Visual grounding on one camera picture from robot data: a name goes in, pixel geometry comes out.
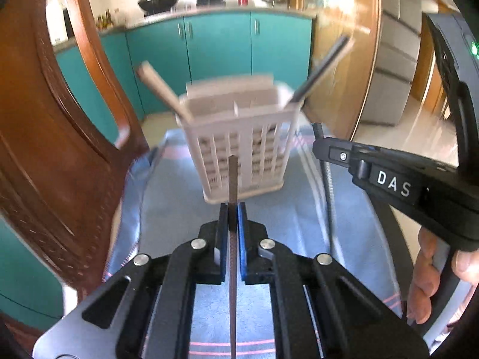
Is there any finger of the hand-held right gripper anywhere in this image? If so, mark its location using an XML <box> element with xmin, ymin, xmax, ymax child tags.
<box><xmin>312</xmin><ymin>136</ymin><xmax>375</xmax><ymax>180</ymax></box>

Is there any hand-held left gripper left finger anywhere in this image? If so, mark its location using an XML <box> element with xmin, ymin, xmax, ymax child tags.
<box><xmin>80</xmin><ymin>203</ymin><xmax>230</xmax><ymax>359</ymax></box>

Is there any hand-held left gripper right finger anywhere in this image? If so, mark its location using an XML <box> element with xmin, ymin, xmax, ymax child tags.
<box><xmin>237</xmin><ymin>203</ymin><xmax>382</xmax><ymax>359</ymax></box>

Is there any dark brown chopstick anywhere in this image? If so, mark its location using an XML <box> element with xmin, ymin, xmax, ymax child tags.
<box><xmin>312</xmin><ymin>123</ymin><xmax>336</xmax><ymax>253</ymax></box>

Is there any dark red chopstick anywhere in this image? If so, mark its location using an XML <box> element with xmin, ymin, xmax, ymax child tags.
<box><xmin>228</xmin><ymin>155</ymin><xmax>240</xmax><ymax>359</ymax></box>

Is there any black chopstick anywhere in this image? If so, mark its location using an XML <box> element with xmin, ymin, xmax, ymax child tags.
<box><xmin>290</xmin><ymin>35</ymin><xmax>350</xmax><ymax>103</ymax></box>
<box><xmin>295</xmin><ymin>39</ymin><xmax>354</xmax><ymax>101</ymax></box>

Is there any white plastic utensil basket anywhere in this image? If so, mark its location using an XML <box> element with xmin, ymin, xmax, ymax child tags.
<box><xmin>176</xmin><ymin>75</ymin><xmax>300</xmax><ymax>206</ymax></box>

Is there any beige chopstick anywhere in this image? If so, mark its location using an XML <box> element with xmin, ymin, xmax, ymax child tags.
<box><xmin>140</xmin><ymin>68</ymin><xmax>193</xmax><ymax>123</ymax></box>
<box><xmin>135</xmin><ymin>62</ymin><xmax>188</xmax><ymax>118</ymax></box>

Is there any person's right hand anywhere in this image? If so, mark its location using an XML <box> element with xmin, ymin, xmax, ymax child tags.
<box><xmin>407</xmin><ymin>229</ymin><xmax>479</xmax><ymax>324</ymax></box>

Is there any blue striped cloth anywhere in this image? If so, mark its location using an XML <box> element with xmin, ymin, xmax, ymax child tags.
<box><xmin>107</xmin><ymin>127</ymin><xmax>405</xmax><ymax>359</ymax></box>

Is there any wooden door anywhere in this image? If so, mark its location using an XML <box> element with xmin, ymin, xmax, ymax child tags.
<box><xmin>288</xmin><ymin>0</ymin><xmax>382</xmax><ymax>141</ymax></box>

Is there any grey refrigerator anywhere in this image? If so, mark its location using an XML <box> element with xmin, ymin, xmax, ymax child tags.
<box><xmin>359</xmin><ymin>0</ymin><xmax>423</xmax><ymax>128</ymax></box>

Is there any brown wooden chair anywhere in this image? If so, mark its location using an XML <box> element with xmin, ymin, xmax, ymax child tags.
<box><xmin>0</xmin><ymin>0</ymin><xmax>150</xmax><ymax>345</ymax></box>

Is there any black wok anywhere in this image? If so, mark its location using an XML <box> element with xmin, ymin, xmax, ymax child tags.
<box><xmin>137</xmin><ymin>0</ymin><xmax>180</xmax><ymax>13</ymax></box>

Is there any row of condiment bottles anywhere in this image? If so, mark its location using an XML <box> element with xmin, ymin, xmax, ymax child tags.
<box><xmin>95</xmin><ymin>7</ymin><xmax>115</xmax><ymax>30</ymax></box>

